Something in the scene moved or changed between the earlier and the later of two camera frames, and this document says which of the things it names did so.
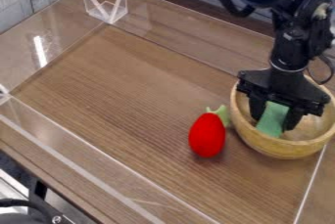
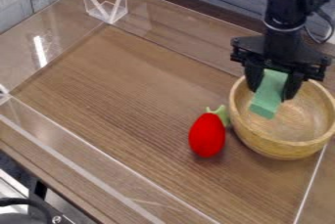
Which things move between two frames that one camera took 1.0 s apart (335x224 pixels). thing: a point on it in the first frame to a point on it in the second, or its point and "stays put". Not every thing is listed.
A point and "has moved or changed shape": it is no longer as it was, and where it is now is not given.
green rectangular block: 273,118 has moved or changed shape
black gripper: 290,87 to 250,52
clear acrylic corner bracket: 107,11 stays put
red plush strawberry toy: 207,132 stays put
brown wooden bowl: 295,146 stays put
